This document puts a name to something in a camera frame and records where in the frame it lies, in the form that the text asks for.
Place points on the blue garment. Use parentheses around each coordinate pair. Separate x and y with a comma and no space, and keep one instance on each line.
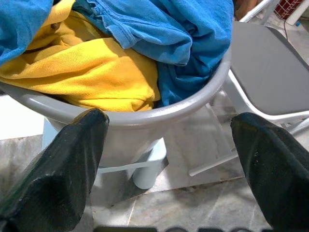
(169,29)

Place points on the grey round laundry tub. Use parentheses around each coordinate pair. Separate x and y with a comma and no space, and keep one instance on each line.
(144,117)

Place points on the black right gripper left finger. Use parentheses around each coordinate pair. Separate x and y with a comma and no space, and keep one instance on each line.
(55,181)

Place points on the grey folding chair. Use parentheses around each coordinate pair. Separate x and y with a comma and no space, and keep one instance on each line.
(265,72)

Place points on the yellow garment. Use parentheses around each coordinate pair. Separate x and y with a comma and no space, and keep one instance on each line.
(84,72)

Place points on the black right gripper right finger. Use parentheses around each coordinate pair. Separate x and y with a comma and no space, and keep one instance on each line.
(280,174)

